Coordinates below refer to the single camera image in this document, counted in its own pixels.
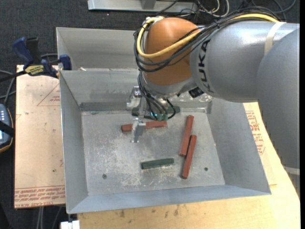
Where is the brown cardboard board red print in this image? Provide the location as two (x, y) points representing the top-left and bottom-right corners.
(14, 64), (278, 209)

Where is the dark green flat block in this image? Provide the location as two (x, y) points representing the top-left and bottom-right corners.
(141, 158), (175, 170)

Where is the black cylinder on white bracket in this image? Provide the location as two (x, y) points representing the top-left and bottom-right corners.
(188, 86), (205, 99)

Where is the red-brown flat block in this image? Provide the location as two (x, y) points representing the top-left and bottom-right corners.
(181, 134), (198, 179)
(121, 120), (168, 134)
(178, 114), (195, 157)

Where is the grey metal bin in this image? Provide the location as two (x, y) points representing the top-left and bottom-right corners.
(56, 27), (272, 214)

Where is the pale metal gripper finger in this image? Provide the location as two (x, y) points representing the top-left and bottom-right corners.
(130, 118), (146, 144)
(126, 86), (142, 111)

